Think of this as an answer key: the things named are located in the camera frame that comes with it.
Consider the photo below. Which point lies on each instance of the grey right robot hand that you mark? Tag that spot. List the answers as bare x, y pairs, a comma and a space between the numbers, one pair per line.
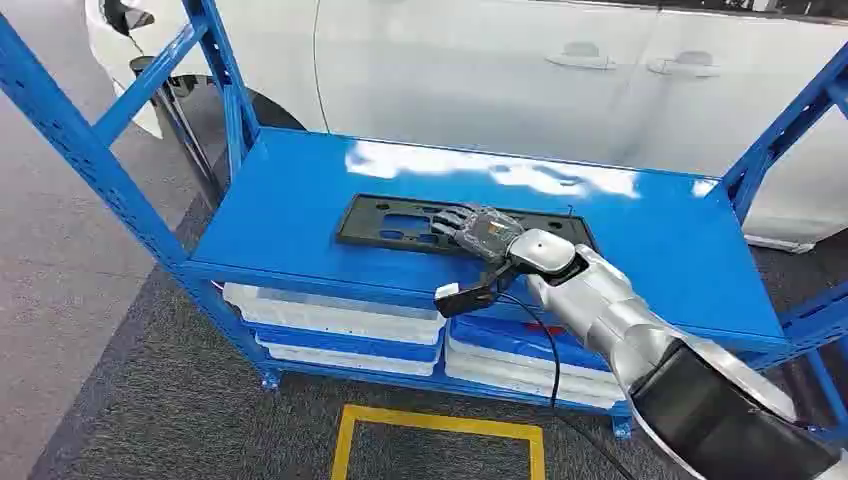
489, 233

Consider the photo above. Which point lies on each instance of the black plastic mounting plate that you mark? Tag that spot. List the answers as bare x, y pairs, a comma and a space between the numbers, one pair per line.
371, 222

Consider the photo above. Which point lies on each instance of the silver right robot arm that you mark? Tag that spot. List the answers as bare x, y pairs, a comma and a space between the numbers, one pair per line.
596, 298

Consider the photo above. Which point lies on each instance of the blue plastic tray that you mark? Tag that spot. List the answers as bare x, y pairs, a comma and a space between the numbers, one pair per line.
344, 346
503, 338

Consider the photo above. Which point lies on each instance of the white car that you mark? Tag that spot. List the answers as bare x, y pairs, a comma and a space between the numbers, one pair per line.
464, 66

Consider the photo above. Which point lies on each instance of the blue metal shelf rack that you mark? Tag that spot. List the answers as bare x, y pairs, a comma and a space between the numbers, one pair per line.
298, 218

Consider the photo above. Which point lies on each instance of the yellow floor tape square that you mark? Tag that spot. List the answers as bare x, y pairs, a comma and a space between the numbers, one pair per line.
437, 422

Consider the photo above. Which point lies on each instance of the black car tyre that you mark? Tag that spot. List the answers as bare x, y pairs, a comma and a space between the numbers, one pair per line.
278, 112

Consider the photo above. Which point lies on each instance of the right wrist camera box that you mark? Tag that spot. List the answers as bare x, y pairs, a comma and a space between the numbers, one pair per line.
464, 301

